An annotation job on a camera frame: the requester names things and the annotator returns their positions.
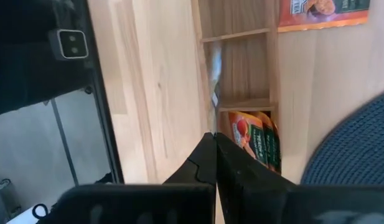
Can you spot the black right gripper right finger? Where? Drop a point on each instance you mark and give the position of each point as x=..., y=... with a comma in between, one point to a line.
x=257, y=199

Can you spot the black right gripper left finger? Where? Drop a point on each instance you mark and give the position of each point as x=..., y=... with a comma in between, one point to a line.
x=179, y=202

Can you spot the orange peach tea packet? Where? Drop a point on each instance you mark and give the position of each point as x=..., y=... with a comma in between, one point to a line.
x=247, y=133
x=272, y=146
x=319, y=18

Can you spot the wooden three-compartment tea box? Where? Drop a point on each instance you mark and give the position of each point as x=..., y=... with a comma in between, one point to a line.
x=244, y=68

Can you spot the dark round plate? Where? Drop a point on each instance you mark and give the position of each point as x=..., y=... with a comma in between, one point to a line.
x=356, y=149

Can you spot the small black table-level camera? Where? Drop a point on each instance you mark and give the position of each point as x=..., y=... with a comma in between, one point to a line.
x=72, y=43

